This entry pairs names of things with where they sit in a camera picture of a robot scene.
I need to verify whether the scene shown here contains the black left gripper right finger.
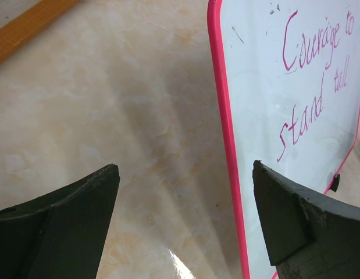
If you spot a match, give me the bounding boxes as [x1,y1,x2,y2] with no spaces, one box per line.
[252,160,360,278]

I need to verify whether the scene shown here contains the pink-framed whiteboard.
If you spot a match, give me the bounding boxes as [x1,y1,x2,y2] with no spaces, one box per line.
[207,1,360,278]

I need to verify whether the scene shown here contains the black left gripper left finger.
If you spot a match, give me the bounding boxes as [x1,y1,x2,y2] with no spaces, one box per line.
[0,164,120,278]

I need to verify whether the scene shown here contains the orange wooden shelf rack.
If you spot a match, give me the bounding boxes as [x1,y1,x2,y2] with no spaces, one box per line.
[0,0,78,64]

